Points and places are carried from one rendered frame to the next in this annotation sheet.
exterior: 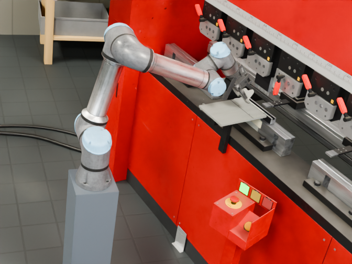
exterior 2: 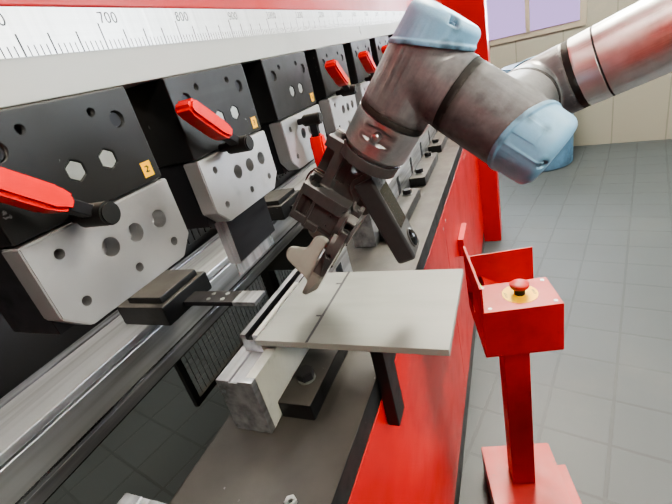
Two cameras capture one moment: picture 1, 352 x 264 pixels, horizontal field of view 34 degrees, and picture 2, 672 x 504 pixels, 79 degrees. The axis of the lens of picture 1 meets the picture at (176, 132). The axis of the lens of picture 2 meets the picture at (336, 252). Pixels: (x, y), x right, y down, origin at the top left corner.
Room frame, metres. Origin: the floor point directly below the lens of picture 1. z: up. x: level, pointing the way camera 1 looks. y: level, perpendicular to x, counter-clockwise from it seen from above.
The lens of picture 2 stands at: (2.60, 0.20, 1.32)
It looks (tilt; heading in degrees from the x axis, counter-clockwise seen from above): 25 degrees down; 244
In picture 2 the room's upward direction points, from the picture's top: 15 degrees counter-clockwise
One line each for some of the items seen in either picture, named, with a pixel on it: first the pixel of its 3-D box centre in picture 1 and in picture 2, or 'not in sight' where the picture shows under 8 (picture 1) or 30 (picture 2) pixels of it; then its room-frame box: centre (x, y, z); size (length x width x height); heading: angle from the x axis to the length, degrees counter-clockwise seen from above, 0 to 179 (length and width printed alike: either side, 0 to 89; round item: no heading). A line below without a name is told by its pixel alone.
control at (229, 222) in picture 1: (242, 213); (509, 294); (1.94, -0.33, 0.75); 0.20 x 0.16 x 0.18; 51
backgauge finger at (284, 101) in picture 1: (285, 100); (196, 294); (2.55, -0.50, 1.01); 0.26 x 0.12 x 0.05; 127
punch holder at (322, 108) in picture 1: (328, 95); (322, 94); (2.16, -0.58, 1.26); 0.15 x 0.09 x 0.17; 37
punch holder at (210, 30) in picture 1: (216, 20); not in sight; (2.79, -0.10, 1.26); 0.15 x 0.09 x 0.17; 37
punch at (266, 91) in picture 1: (263, 81); (248, 230); (2.46, -0.36, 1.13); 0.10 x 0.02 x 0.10; 37
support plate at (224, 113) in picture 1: (232, 111); (362, 305); (2.37, -0.24, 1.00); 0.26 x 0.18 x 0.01; 127
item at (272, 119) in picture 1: (259, 110); (282, 303); (2.44, -0.37, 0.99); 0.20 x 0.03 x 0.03; 37
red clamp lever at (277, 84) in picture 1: (278, 84); (315, 144); (2.29, -0.40, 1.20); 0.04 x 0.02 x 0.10; 127
